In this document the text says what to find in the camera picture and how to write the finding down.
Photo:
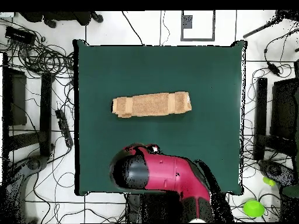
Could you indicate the bright green bowl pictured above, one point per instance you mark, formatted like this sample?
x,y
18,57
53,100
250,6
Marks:
x,y
253,208

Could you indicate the black tripod rod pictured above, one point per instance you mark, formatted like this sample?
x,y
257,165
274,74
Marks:
x,y
259,29

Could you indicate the dark green table cloth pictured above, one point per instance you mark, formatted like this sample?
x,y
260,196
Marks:
x,y
163,70

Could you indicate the black electronics box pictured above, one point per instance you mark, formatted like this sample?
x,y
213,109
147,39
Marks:
x,y
19,35

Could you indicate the black metal frame stand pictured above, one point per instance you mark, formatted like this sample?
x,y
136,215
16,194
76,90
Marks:
x,y
260,116
45,105

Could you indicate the grey floor stand base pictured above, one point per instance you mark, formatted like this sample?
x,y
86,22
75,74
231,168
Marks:
x,y
35,163

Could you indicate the black power adapter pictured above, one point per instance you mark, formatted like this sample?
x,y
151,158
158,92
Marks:
x,y
273,68

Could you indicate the black wheeled chair base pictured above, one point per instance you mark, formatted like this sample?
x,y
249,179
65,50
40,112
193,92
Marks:
x,y
65,17

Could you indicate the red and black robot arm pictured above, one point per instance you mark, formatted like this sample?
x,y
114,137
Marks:
x,y
163,172

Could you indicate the small bright green object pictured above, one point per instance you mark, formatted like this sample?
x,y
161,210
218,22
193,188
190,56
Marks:
x,y
269,181

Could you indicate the black power strip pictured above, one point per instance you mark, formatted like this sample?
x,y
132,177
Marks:
x,y
64,128

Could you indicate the tan terry towel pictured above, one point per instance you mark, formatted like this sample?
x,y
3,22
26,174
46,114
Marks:
x,y
151,105

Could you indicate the dark grey floor device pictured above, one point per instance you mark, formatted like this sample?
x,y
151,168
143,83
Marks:
x,y
275,171

